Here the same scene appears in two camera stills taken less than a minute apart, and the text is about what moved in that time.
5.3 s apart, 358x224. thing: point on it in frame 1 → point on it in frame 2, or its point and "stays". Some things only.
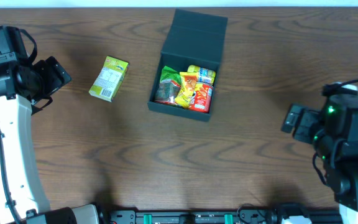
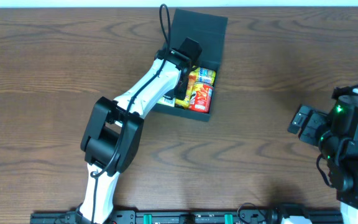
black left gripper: x=53 y=76 → x=181 y=87
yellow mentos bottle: x=204 y=75 stays
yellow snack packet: x=189 y=81 stays
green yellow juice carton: x=109 y=79 → x=166 y=101
